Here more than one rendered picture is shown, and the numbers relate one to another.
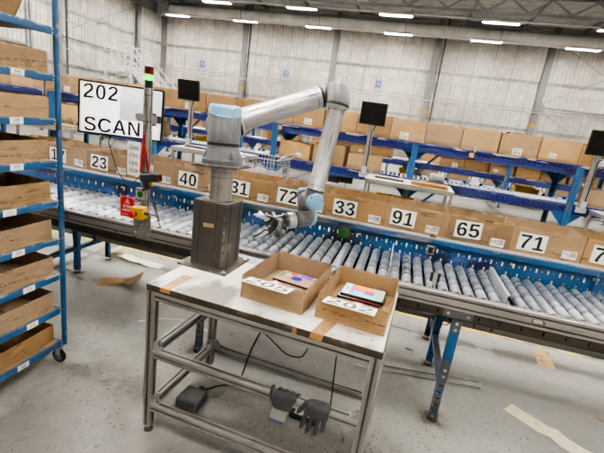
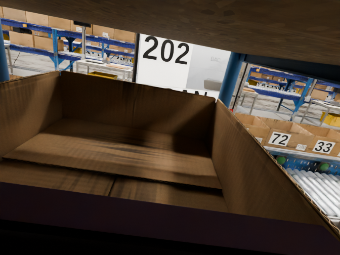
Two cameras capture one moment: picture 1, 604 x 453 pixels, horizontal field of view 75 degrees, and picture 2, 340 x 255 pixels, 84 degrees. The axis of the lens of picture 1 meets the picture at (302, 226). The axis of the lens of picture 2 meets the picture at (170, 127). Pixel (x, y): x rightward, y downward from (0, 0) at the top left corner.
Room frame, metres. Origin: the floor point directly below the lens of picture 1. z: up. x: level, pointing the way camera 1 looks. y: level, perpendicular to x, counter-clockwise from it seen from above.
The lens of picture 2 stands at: (1.58, 1.46, 1.52)
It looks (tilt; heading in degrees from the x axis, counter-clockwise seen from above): 23 degrees down; 342
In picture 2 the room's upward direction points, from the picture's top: 11 degrees clockwise
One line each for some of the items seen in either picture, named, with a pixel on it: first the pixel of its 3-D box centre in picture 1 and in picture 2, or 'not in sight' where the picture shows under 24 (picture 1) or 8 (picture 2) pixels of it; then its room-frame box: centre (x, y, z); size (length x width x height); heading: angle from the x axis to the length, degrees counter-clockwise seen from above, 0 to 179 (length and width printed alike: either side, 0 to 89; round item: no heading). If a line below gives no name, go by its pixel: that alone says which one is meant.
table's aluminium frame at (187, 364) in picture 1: (271, 362); not in sight; (1.65, 0.05, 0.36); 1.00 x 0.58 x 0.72; 73
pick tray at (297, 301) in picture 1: (288, 279); not in sight; (1.65, 0.02, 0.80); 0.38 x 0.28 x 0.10; 161
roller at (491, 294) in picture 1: (487, 288); not in sight; (2.10, -1.09, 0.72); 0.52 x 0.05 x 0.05; 167
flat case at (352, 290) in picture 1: (363, 293); not in sight; (1.66, -0.32, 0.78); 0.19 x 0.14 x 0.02; 73
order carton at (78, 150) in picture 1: (80, 155); not in sight; (3.26, 1.91, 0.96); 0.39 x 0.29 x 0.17; 77
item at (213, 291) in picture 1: (280, 291); not in sight; (1.65, 0.05, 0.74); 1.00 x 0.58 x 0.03; 73
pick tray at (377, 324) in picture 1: (359, 297); not in sight; (1.56, -0.29, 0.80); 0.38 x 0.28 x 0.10; 162
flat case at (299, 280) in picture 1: (297, 279); not in sight; (1.74, -0.01, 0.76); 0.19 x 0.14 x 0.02; 68
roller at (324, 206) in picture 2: (290, 245); (307, 190); (2.36, 0.05, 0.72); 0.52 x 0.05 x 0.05; 167
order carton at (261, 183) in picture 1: (254, 187); (238, 126); (2.91, 0.39, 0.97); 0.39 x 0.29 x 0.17; 77
